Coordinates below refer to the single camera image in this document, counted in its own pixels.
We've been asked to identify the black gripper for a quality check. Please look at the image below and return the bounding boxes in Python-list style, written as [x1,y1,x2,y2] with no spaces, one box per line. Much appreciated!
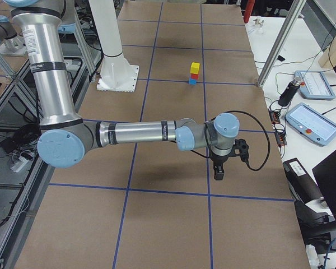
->
[209,139,249,181]

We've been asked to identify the blue cube block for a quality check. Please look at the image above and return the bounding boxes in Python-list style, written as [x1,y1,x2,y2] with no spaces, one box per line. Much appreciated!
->
[188,78,197,85]

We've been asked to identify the red cube block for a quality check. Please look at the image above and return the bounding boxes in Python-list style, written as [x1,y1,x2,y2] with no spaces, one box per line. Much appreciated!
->
[190,73,199,80]

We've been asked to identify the yellow cube block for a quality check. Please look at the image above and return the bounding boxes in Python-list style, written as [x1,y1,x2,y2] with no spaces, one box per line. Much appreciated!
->
[190,62,200,75]

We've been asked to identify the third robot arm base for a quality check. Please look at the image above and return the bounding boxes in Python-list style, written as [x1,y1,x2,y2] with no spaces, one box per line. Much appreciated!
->
[0,15,27,57]

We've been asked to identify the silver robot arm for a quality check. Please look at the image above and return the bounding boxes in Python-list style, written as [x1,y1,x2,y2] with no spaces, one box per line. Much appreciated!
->
[8,1,249,180]

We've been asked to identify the black water bottle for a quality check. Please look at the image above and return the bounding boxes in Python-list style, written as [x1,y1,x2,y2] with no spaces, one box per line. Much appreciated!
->
[278,77,302,107]

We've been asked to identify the near teach pendant tablet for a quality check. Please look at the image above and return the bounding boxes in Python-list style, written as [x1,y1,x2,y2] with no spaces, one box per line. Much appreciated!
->
[285,103,336,146]

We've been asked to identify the teach pendant tablet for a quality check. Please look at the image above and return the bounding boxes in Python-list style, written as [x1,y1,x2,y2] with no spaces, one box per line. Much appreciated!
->
[285,103,336,146]
[295,71,335,100]

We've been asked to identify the black office chair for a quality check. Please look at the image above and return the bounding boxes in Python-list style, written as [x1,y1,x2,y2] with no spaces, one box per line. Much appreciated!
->
[283,158,336,254]

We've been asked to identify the far teach pendant tablet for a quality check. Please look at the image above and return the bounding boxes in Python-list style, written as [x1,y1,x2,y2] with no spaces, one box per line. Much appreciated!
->
[295,71,335,100]

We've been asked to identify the red fire extinguisher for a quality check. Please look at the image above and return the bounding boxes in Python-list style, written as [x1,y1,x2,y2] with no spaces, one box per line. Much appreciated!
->
[243,0,255,24]

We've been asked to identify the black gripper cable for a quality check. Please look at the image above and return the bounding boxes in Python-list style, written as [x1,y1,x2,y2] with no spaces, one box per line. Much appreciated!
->
[167,110,270,171]

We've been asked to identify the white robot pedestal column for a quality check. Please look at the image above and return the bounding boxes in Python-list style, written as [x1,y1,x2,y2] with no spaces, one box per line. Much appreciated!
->
[89,0,139,92]

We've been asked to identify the aluminium frame post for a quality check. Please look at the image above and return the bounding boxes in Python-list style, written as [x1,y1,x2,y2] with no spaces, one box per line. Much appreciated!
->
[256,0,306,88]

